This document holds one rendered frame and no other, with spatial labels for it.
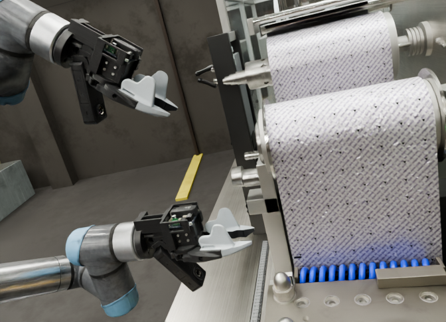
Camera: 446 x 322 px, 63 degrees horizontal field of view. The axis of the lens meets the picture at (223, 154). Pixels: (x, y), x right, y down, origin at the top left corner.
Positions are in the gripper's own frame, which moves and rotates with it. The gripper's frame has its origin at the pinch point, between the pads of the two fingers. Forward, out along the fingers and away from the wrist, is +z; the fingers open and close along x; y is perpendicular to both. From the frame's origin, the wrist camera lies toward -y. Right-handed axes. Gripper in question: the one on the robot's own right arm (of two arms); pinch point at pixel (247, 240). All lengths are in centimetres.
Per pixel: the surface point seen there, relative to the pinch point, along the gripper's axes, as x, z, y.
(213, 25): 388, -81, 46
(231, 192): 62, -18, -19
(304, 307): -10.3, 9.1, -6.2
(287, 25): 38, 12, 34
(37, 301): 119, -189, -109
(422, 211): -1.5, 28.7, 3.1
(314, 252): -1.5, 11.4, -2.8
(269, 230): 6.6, 3.1, -2.4
